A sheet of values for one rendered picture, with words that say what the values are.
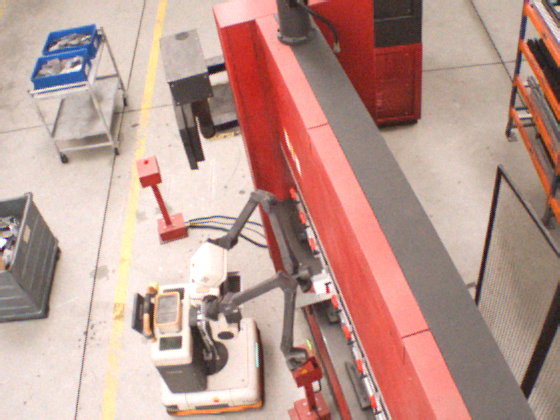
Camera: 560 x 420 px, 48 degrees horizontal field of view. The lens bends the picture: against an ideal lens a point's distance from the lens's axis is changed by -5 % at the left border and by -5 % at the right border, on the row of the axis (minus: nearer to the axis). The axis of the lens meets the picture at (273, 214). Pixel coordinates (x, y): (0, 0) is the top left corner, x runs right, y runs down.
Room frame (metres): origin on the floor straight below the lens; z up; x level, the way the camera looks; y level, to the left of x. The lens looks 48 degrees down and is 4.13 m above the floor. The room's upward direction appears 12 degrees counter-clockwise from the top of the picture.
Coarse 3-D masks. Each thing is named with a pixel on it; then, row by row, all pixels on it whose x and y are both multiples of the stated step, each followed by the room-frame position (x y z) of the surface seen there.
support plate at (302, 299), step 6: (318, 276) 2.24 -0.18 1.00; (324, 276) 2.23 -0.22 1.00; (300, 288) 2.18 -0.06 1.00; (300, 294) 2.14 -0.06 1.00; (306, 294) 2.13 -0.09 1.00; (312, 294) 2.12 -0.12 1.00; (318, 294) 2.11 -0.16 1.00; (324, 294) 2.10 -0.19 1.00; (330, 294) 2.10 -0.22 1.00; (300, 300) 2.10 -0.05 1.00; (306, 300) 2.09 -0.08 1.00; (312, 300) 2.08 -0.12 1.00; (318, 300) 2.07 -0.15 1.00; (324, 300) 2.07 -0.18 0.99; (300, 306) 2.06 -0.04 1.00
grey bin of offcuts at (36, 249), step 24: (0, 216) 3.84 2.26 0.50; (24, 216) 3.56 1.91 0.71; (0, 240) 3.47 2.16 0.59; (24, 240) 3.39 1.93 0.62; (48, 240) 3.68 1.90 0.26; (0, 264) 3.24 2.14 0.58; (24, 264) 3.22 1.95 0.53; (48, 264) 3.49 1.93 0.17; (0, 288) 3.05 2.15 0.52; (24, 288) 3.06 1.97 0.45; (48, 288) 3.29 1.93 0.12; (0, 312) 3.08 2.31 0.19; (24, 312) 3.05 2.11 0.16; (48, 312) 3.13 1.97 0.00
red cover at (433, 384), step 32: (288, 64) 2.54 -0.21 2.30; (288, 96) 2.38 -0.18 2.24; (320, 128) 2.05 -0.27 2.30; (320, 160) 1.87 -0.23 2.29; (352, 192) 1.66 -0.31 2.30; (352, 224) 1.50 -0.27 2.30; (384, 256) 1.33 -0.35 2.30; (384, 288) 1.20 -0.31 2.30; (384, 320) 1.16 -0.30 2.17; (416, 320) 1.06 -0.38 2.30; (416, 352) 0.94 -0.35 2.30; (416, 384) 0.87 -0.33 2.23; (448, 384) 0.81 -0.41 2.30; (448, 416) 0.71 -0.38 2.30
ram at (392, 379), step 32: (288, 128) 2.63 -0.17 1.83; (288, 160) 2.81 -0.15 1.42; (320, 192) 2.03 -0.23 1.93; (320, 224) 2.12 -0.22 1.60; (352, 256) 1.57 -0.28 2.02; (352, 288) 1.61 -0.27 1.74; (352, 320) 1.65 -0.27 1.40; (384, 352) 1.21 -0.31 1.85; (384, 384) 1.20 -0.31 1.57; (416, 416) 0.88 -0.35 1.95
